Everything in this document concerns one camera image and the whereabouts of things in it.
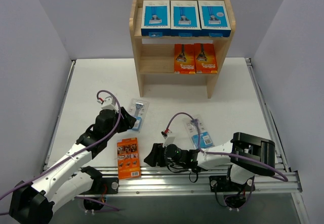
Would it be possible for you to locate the clear blister razor pack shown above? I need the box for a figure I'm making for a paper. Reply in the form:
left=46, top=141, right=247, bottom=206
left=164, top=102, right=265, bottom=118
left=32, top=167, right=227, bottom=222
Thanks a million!
left=128, top=99, right=149, bottom=132
left=183, top=115, right=214, bottom=149

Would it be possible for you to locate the orange Gillette Styler box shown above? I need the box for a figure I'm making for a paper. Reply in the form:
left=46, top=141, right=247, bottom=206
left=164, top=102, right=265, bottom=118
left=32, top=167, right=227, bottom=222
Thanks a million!
left=117, top=138, right=141, bottom=180

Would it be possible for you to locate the orange Gillette Fusion box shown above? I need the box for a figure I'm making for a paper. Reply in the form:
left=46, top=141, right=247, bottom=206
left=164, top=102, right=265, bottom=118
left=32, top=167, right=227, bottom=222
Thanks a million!
left=174, top=44, right=195, bottom=74
left=193, top=43, right=218, bottom=74

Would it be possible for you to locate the blue Harry's razor box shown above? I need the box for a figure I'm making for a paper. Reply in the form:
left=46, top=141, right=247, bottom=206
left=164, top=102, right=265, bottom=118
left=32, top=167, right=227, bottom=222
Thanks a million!
left=171, top=1, right=201, bottom=37
left=198, top=1, right=231, bottom=37
left=141, top=0, right=171, bottom=37

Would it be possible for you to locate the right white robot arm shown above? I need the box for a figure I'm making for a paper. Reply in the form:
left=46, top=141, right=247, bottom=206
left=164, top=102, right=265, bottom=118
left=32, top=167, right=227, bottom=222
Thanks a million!
left=144, top=132, right=275, bottom=190

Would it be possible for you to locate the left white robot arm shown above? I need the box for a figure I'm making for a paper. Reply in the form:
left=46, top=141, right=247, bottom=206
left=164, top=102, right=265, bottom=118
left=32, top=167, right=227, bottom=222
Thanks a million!
left=9, top=108, right=136, bottom=223

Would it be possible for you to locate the wooden shelf unit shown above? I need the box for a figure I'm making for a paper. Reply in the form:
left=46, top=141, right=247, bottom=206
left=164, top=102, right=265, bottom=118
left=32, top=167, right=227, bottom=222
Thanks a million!
left=129, top=0, right=236, bottom=99

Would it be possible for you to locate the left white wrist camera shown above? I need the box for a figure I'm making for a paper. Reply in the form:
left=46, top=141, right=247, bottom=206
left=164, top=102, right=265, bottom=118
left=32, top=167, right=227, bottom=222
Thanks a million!
left=97, top=96, right=118, bottom=112

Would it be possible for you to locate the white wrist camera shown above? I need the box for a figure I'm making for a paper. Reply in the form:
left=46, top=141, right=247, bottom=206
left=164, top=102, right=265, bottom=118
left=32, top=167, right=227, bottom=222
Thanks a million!
left=161, top=129, right=176, bottom=147
left=97, top=96, right=118, bottom=112

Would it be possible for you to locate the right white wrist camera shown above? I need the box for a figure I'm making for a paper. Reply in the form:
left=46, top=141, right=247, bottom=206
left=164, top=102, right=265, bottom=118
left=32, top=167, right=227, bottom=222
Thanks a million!
left=161, top=129, right=176, bottom=147

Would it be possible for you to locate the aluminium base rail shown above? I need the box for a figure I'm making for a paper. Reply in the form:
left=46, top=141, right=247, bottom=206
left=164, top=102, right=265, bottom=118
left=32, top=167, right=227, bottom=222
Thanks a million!
left=27, top=57, right=303, bottom=198

